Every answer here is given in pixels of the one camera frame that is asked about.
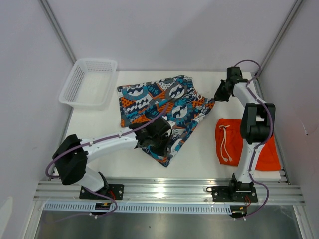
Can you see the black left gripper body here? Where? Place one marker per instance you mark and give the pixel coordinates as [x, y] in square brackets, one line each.
[160, 144]

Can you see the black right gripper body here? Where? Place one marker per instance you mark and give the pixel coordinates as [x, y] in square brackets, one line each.
[222, 94]

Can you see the patterned multicolour shorts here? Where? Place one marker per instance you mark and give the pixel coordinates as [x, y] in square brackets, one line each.
[184, 109]

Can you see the orange shorts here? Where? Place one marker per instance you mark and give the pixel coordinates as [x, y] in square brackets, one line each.
[229, 146]

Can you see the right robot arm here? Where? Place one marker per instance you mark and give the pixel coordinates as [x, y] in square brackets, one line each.
[256, 126]

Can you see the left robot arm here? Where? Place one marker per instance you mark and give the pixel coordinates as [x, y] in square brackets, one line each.
[73, 155]

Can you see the white plastic basket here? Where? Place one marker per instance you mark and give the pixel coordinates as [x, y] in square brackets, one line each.
[89, 84]

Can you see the aluminium mounting rail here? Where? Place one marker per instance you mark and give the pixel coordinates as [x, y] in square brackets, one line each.
[170, 191]

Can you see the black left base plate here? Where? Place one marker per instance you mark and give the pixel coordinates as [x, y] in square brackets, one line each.
[115, 191]

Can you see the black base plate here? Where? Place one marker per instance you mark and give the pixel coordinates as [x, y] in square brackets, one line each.
[233, 194]
[115, 191]

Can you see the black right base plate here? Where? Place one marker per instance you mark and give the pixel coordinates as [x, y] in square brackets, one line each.
[233, 194]

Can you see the white slotted cable duct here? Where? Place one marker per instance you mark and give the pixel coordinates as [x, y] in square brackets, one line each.
[139, 208]

